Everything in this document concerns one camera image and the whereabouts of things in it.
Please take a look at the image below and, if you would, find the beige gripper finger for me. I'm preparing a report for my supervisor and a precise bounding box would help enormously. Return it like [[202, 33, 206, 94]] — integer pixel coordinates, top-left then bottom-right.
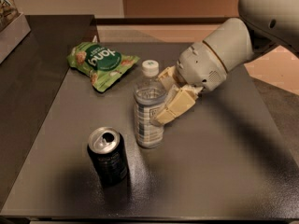
[[150, 85, 203, 126], [158, 66, 178, 91]]

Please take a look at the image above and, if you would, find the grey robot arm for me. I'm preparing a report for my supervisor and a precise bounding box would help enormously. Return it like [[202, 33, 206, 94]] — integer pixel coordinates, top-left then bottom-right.
[[150, 0, 299, 125]]

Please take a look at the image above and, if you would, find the clear blue plastic bottle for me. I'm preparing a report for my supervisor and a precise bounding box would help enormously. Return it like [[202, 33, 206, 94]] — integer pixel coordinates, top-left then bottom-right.
[[134, 60, 166, 148]]

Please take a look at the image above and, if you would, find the white snack box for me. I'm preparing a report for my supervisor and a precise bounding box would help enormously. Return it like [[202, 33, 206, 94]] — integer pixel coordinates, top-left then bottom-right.
[[0, 0, 31, 63]]

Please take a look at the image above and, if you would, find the green chip bag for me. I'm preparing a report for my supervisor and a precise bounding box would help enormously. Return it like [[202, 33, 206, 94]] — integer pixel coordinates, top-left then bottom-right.
[[67, 42, 139, 92]]

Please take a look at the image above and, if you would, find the black pepsi can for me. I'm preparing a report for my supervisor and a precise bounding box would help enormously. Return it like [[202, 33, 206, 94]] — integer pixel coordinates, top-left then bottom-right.
[[87, 127, 129, 186]]

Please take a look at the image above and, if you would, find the dark side counter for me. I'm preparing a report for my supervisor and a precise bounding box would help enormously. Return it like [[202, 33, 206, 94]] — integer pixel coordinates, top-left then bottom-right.
[[0, 15, 97, 210]]

